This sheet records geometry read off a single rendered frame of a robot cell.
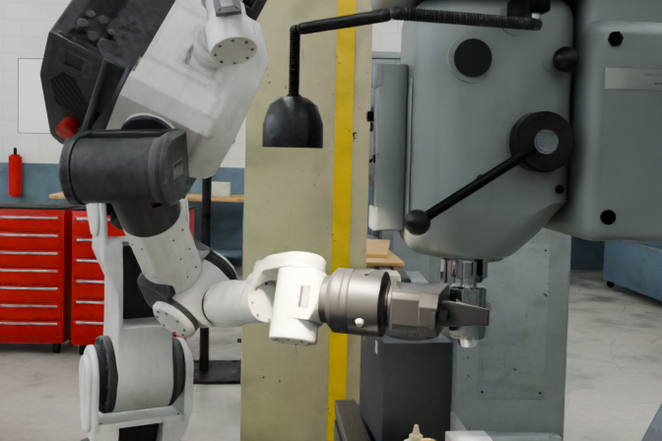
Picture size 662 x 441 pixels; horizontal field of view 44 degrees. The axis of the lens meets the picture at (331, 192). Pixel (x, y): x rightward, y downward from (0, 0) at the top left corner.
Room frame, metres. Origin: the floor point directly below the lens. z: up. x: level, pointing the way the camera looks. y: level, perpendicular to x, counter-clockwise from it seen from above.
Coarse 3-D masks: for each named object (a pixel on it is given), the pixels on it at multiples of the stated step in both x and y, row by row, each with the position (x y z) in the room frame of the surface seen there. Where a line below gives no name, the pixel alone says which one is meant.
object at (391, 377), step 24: (384, 336) 1.40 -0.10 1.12; (408, 336) 1.37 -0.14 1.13; (384, 360) 1.35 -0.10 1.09; (408, 360) 1.36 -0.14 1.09; (432, 360) 1.36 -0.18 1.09; (360, 384) 1.56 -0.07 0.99; (384, 384) 1.35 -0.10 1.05; (408, 384) 1.36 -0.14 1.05; (432, 384) 1.36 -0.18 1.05; (360, 408) 1.55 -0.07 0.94; (384, 408) 1.35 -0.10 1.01; (408, 408) 1.36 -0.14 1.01; (432, 408) 1.36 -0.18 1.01; (384, 432) 1.35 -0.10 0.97; (408, 432) 1.36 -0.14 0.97; (432, 432) 1.36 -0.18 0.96
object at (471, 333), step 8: (456, 296) 1.04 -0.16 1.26; (464, 296) 1.03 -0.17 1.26; (472, 296) 1.03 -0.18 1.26; (480, 296) 1.03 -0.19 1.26; (472, 304) 1.03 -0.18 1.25; (480, 304) 1.03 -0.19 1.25; (456, 328) 1.03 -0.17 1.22; (464, 328) 1.03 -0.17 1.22; (472, 328) 1.03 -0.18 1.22; (480, 328) 1.03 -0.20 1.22; (456, 336) 1.04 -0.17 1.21; (464, 336) 1.03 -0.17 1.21; (472, 336) 1.03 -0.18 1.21; (480, 336) 1.03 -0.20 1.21
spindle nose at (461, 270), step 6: (450, 264) 1.05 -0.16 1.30; (456, 264) 1.04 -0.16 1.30; (462, 264) 1.03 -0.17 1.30; (468, 264) 1.03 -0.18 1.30; (474, 264) 1.03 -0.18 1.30; (486, 264) 1.04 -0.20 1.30; (450, 270) 1.05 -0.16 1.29; (456, 270) 1.04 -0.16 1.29; (462, 270) 1.03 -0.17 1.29; (468, 270) 1.03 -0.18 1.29; (474, 270) 1.03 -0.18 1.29; (486, 270) 1.04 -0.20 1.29; (456, 276) 1.04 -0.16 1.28; (462, 276) 1.03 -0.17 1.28; (468, 276) 1.03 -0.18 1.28; (474, 276) 1.03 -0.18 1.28; (486, 276) 1.04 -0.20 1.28
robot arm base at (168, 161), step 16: (176, 128) 1.16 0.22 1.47; (64, 144) 1.10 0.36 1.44; (160, 144) 1.08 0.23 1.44; (176, 144) 1.12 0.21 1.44; (64, 160) 1.08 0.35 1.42; (160, 160) 1.07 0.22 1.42; (176, 160) 1.12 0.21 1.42; (64, 176) 1.08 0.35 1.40; (160, 176) 1.06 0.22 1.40; (176, 176) 1.11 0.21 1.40; (64, 192) 1.09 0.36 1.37; (160, 192) 1.07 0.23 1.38; (176, 192) 1.11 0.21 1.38
